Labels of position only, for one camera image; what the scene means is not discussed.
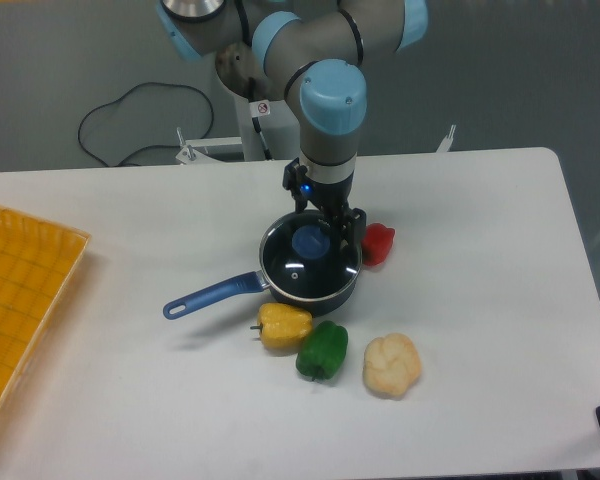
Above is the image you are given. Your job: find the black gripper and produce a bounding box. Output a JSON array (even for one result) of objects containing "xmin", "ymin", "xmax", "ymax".
[{"xmin": 282, "ymin": 158, "xmax": 367, "ymax": 253}]

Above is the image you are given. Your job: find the glass lid blue knob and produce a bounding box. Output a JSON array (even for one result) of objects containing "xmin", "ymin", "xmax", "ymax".
[{"xmin": 260, "ymin": 210, "xmax": 361, "ymax": 302}]

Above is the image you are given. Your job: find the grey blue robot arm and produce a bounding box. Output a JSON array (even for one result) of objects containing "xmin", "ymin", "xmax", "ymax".
[{"xmin": 157, "ymin": 1, "xmax": 429, "ymax": 246}]

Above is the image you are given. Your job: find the red bell pepper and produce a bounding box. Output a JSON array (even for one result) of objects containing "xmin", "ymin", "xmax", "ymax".
[{"xmin": 361, "ymin": 223, "xmax": 396, "ymax": 267}]

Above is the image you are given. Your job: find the yellow bell pepper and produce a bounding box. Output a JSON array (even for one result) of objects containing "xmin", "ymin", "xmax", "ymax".
[{"xmin": 250, "ymin": 303, "xmax": 313, "ymax": 350}]

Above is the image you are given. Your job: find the green bell pepper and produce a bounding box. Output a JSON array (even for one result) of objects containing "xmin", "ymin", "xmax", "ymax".
[{"xmin": 295, "ymin": 321, "xmax": 348, "ymax": 380}]

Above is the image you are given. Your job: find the yellow woven basket tray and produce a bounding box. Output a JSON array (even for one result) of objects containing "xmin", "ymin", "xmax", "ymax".
[{"xmin": 0, "ymin": 205, "xmax": 91, "ymax": 410}]

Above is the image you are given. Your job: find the blue saucepan with handle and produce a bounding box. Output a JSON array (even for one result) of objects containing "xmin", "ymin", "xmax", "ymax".
[{"xmin": 163, "ymin": 210, "xmax": 362, "ymax": 320}]

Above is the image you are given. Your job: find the black floor cable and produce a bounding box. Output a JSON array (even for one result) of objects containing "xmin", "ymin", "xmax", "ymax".
[{"xmin": 77, "ymin": 81, "xmax": 216, "ymax": 168}]

